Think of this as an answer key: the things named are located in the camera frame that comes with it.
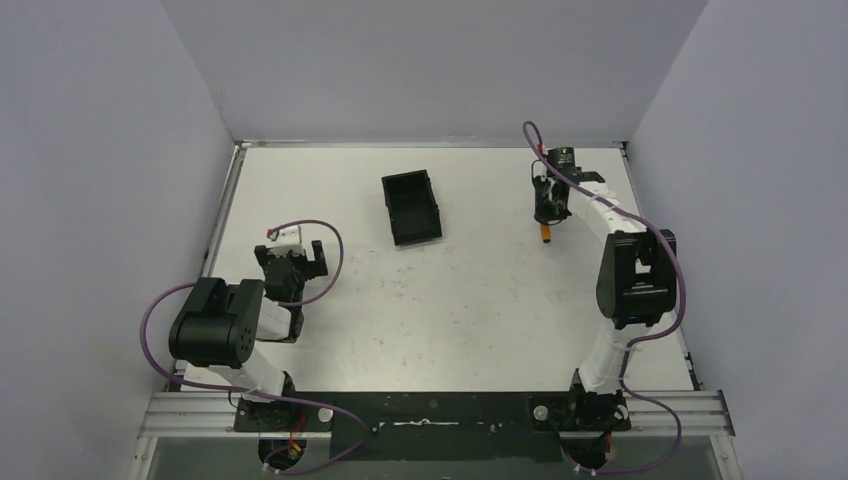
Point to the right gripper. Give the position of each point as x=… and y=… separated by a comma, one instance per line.
x=541, y=214

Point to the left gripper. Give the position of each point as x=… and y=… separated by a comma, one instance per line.
x=303, y=266

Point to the orange handled screwdriver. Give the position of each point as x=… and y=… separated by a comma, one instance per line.
x=546, y=233

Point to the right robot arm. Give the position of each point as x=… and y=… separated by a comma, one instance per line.
x=472, y=271

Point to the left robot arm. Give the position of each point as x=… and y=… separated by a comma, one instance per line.
x=219, y=324

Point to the black plastic bin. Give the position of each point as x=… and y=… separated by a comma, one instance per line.
x=413, y=211

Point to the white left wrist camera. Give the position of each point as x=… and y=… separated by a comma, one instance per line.
x=285, y=241

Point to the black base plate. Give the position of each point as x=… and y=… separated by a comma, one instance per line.
x=444, y=426

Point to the aluminium rail frame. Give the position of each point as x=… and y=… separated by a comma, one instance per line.
x=195, y=414

